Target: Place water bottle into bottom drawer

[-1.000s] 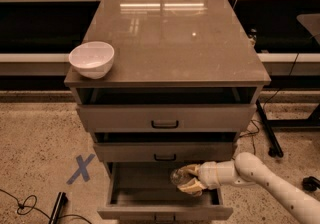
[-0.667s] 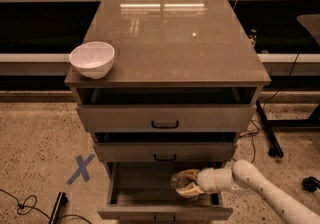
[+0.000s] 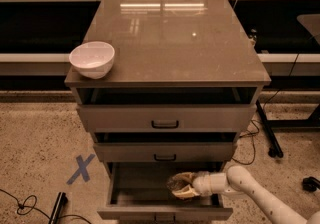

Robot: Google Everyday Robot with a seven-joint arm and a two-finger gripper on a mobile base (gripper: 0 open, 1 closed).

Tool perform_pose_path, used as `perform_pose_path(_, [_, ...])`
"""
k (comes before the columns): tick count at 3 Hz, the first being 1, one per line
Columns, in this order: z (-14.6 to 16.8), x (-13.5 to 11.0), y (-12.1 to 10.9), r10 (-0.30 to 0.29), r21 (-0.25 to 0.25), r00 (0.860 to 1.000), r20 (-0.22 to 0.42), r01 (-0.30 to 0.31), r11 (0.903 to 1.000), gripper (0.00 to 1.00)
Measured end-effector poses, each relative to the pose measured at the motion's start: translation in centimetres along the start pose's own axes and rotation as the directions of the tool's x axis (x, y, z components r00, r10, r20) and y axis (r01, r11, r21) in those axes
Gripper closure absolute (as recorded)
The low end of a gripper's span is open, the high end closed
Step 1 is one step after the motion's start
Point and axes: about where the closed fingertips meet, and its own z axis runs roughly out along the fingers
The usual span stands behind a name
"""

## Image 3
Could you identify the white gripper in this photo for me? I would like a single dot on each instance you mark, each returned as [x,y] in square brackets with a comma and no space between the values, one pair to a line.
[202,184]

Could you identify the clear plastic water bottle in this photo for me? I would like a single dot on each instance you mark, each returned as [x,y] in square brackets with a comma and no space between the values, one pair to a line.
[175,185]

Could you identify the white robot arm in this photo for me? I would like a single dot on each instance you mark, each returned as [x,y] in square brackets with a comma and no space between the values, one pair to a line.
[236,181]

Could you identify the bottom grey drawer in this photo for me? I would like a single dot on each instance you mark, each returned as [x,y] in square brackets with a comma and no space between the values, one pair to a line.
[138,192]

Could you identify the grey drawer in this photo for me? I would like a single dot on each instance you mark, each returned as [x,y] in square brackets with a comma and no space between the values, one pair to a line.
[166,147]
[106,110]
[138,192]

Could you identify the middle grey drawer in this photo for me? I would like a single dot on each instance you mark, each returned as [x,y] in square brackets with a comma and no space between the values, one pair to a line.
[166,147]

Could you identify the grey drawer cabinet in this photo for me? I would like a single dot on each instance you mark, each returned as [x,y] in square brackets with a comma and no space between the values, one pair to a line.
[173,44]

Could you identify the top grey drawer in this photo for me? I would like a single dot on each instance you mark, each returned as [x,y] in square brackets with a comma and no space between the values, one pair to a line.
[106,110]

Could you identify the black stand leg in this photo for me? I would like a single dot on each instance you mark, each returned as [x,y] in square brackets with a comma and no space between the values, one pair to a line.
[275,149]

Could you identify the blue tape cross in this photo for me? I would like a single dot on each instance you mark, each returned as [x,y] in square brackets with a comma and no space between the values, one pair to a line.
[82,169]

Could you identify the black caster wheel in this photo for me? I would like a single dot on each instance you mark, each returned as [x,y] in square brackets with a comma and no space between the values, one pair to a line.
[310,184]

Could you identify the black bar device on floor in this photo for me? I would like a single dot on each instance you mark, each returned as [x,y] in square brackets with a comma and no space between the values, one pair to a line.
[60,202]

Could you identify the white bowl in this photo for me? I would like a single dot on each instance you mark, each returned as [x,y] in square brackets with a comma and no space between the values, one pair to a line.
[93,59]

